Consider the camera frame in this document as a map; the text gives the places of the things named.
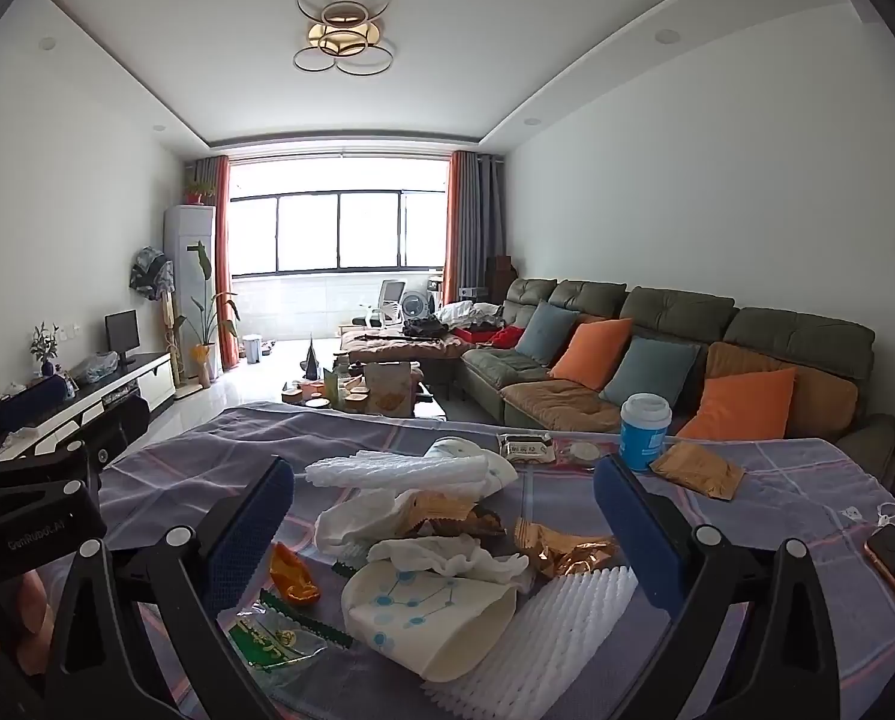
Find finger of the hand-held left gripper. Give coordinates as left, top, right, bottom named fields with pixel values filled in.
left=0, top=375, right=92, bottom=496
left=79, top=392, right=152, bottom=473

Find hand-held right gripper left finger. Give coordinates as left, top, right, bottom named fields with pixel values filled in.
left=43, top=454, right=299, bottom=720

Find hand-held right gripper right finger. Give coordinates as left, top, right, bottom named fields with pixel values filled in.
left=592, top=454, right=861, bottom=720

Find orange peel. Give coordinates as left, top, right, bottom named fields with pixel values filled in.
left=269, top=542, right=321, bottom=607

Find white tissue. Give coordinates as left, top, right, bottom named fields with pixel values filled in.
left=314, top=487, right=419, bottom=560
left=367, top=532, right=539, bottom=593

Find white blue-dotted paper cup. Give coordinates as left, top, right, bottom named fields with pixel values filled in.
left=340, top=559, right=519, bottom=683

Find person's left hand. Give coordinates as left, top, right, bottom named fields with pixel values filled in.
left=0, top=568, right=55, bottom=672

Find plant in blue vase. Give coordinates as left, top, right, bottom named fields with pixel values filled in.
left=29, top=322, right=62, bottom=377

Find white and black cabinet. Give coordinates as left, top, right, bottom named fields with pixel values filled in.
left=0, top=350, right=175, bottom=466

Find clear plastic bag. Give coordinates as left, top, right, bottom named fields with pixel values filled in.
left=68, top=351, right=122, bottom=385

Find gold foil wrapper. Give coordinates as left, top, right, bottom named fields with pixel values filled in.
left=513, top=516, right=621, bottom=578

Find brown paper packet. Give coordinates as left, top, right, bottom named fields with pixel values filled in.
left=650, top=441, right=746, bottom=502

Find blue cup with white lid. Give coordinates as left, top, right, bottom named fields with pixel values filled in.
left=618, top=392, right=674, bottom=473

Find black monitor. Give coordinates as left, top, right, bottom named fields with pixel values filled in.
left=104, top=310, right=141, bottom=365

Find green snack wrapper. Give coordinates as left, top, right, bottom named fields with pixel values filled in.
left=226, top=589, right=359, bottom=691

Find purple plaid tablecloth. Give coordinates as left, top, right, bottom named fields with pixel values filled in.
left=31, top=401, right=895, bottom=720

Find white foam net sleeve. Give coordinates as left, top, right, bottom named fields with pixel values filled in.
left=305, top=448, right=494, bottom=492
left=421, top=565, right=639, bottom=717

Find small silver box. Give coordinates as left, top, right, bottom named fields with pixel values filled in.
left=496, top=431, right=555, bottom=464

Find tall leafy plant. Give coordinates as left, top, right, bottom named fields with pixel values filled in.
left=173, top=240, right=240, bottom=350

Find brown sofa seat pad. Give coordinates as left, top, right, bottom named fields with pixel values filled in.
left=501, top=379, right=629, bottom=434

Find covered standing fan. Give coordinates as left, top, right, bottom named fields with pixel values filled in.
left=128, top=245, right=180, bottom=391

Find orange cushion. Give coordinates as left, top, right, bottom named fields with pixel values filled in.
left=676, top=367, right=798, bottom=442
left=548, top=317, right=635, bottom=391

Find blue-grey cushion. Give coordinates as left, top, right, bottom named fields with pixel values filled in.
left=513, top=300, right=579, bottom=367
left=599, top=336, right=702, bottom=410

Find group of wooden-lid jars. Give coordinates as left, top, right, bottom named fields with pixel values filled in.
left=283, top=367, right=374, bottom=412

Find white standing air conditioner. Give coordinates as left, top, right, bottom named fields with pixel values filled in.
left=164, top=204, right=218, bottom=383

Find brown snack wrapper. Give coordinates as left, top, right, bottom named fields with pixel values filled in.
left=395, top=491, right=509, bottom=541

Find orange and grey curtain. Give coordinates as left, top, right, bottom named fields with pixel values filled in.
left=193, top=155, right=242, bottom=372
left=443, top=150, right=504, bottom=301

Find brown paper bag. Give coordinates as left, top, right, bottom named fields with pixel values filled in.
left=362, top=361, right=413, bottom=415

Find coffee table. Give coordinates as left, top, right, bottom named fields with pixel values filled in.
left=278, top=360, right=449, bottom=421

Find brown cushion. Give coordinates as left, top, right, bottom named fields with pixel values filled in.
left=706, top=341, right=861, bottom=443

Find green sofa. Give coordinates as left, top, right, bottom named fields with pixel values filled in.
left=458, top=276, right=895, bottom=481

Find brown padded daybed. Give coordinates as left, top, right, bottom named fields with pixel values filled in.
left=340, top=330, right=479, bottom=391

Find red cloth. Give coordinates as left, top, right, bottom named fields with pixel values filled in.
left=453, top=324, right=527, bottom=350

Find white chair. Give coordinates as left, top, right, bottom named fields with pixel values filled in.
left=376, top=279, right=407, bottom=331

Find white clothes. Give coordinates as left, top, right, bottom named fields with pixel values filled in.
left=436, top=300, right=504, bottom=327

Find brown cabinet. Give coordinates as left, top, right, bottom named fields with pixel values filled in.
left=487, top=253, right=519, bottom=301

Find large window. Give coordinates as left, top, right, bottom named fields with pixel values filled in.
left=226, top=157, right=452, bottom=278

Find white cable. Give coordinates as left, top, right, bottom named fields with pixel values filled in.
left=837, top=499, right=895, bottom=541

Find ring ceiling lamp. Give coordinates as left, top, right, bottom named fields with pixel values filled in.
left=292, top=0, right=400, bottom=78

